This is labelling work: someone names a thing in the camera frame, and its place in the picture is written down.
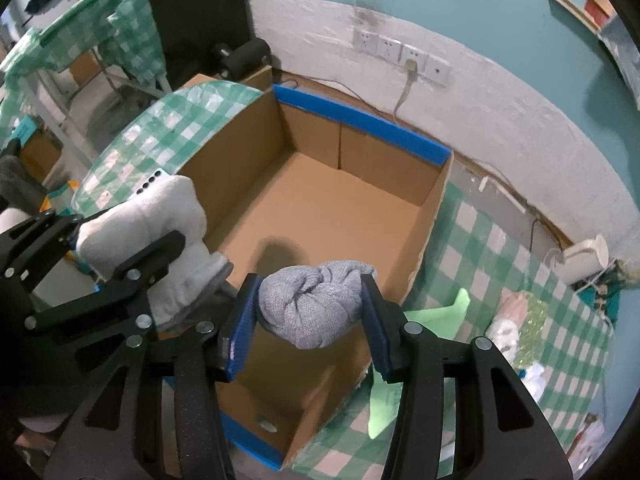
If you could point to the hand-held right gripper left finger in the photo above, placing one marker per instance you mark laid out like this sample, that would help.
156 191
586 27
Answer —
240 320

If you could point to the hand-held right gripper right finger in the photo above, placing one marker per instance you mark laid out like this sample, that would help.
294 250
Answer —
374 320

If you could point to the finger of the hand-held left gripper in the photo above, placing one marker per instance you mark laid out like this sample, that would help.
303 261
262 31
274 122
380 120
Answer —
47 232
150 260

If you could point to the wrappers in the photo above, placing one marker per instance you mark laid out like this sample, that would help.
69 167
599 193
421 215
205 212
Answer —
165 210

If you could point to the grey sock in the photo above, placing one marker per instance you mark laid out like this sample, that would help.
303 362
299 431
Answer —
310 305

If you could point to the light green sock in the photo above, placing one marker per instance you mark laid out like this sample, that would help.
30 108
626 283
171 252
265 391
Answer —
445 317

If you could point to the cardboard box with blue tape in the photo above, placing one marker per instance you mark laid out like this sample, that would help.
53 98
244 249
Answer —
320 210

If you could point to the green sparkly cloth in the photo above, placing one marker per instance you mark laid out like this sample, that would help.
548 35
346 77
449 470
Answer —
537 325

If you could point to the grey fuzzy cloth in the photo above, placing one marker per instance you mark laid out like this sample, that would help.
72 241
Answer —
17 180

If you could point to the white smartphone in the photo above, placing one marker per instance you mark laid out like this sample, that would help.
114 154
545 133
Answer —
150 183

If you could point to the small cardboard box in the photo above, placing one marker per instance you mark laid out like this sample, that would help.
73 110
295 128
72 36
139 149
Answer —
42 152
82 67

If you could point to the green checked tablecloth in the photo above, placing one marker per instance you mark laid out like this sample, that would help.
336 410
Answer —
480 240
120 15

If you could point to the green checked plastic sheet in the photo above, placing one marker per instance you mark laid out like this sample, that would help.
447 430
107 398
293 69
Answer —
200 115

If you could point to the black round device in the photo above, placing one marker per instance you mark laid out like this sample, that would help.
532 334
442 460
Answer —
245 55

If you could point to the clear plastic bag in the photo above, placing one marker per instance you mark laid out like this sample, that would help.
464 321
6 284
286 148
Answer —
590 442

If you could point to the grey plastic sheet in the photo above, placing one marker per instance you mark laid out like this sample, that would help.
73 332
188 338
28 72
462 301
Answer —
622 60

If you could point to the white metal table frame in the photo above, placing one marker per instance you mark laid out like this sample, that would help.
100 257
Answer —
107 80

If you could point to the white wall socket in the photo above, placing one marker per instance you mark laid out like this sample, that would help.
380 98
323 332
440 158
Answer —
387 49
437 70
419 57
364 40

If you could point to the wooden wall shelf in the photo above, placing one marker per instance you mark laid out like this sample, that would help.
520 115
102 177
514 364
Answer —
570 7

